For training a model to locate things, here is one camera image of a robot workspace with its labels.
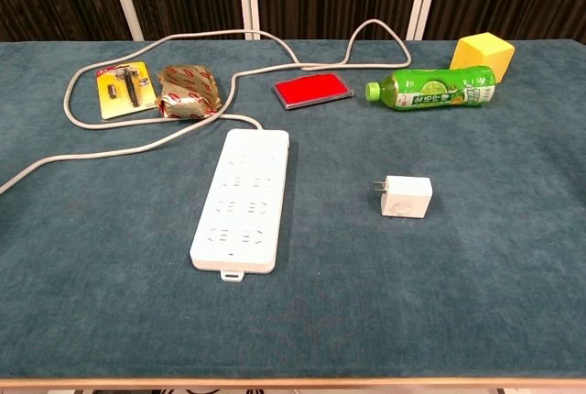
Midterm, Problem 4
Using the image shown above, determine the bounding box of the white plug adapter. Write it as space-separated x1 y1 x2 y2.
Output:
370 175 434 218

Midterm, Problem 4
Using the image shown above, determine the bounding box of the white power strip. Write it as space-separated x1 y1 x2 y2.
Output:
189 127 290 284

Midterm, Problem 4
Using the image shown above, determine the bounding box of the red ink pad case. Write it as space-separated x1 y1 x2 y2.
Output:
272 71 355 112

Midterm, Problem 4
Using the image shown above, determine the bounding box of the gold red snack packet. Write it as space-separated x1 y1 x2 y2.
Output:
155 63 224 121

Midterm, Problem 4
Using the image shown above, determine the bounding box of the green beverage bottle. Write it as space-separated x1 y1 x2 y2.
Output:
364 65 497 113

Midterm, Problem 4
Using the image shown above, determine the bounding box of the teal table cloth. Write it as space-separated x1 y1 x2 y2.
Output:
0 38 586 381

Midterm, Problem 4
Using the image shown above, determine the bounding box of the yellow razor blister pack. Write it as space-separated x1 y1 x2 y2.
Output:
94 60 159 121

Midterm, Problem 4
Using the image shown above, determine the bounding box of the yellow foam cube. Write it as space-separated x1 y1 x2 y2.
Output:
449 32 515 83

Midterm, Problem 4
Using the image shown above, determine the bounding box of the grey power strip cable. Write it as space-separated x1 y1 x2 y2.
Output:
0 18 412 196

